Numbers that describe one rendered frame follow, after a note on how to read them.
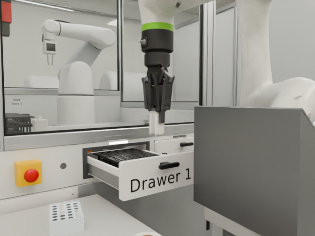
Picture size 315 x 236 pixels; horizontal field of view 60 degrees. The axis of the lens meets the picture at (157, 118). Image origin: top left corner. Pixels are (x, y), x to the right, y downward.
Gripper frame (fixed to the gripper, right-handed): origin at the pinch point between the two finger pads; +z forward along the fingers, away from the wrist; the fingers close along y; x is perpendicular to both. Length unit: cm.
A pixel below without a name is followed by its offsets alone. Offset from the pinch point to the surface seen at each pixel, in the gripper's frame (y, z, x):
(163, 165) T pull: 2.5, 12.1, 0.8
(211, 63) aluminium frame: -29, -25, 55
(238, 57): -102, -47, 174
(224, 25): -121, -82, 175
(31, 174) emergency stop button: -21.6, 15.5, -30.0
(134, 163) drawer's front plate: -1.0, 11.2, -7.0
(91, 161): -26.2, 15.2, -9.4
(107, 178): -13.2, 18.1, -9.6
